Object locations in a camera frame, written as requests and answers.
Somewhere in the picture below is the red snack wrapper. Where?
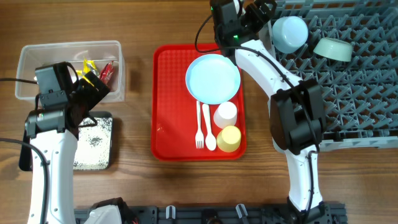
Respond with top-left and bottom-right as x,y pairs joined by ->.
99,61 -> 115,86

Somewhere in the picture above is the yellow foil wrapper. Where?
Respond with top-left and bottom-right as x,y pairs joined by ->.
76,59 -> 99,78

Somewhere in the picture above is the light blue bowl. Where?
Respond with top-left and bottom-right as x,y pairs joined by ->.
272,16 -> 308,54

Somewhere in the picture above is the light blue plate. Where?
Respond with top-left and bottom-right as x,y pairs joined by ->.
185,54 -> 241,105

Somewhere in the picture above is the white upturned cup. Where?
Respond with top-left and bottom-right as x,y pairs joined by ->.
213,101 -> 238,129

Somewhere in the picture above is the green bowl with rice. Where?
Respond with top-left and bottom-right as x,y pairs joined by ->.
313,37 -> 353,62

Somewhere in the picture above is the yellow upturned cup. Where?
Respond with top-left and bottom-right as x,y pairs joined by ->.
216,126 -> 241,152

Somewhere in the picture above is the white plastic fork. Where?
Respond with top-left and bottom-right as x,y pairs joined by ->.
195,101 -> 204,149

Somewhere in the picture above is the white plastic spoon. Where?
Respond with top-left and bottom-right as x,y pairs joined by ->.
202,104 -> 216,151

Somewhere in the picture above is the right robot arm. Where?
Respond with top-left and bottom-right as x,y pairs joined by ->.
210,1 -> 326,217

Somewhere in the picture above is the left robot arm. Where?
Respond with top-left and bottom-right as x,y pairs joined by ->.
25,62 -> 109,223

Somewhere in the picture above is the black waste tray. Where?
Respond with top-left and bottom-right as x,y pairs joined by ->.
23,111 -> 113,170

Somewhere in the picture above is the grey dishwasher rack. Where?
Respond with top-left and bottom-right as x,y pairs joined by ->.
260,0 -> 397,151

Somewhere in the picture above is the clear plastic bin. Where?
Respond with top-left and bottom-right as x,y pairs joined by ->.
16,40 -> 126,103

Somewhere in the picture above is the red serving tray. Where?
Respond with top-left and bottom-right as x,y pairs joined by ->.
150,44 -> 247,161

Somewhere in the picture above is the right black cable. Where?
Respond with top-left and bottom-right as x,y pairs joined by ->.
194,14 -> 321,215

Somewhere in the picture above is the black cable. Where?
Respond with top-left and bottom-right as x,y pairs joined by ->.
0,77 -> 50,224
194,14 -> 321,215

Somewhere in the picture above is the left black cable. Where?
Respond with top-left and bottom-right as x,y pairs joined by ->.
0,77 -> 50,224

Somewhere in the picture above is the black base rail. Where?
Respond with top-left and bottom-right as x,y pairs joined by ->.
74,203 -> 348,224

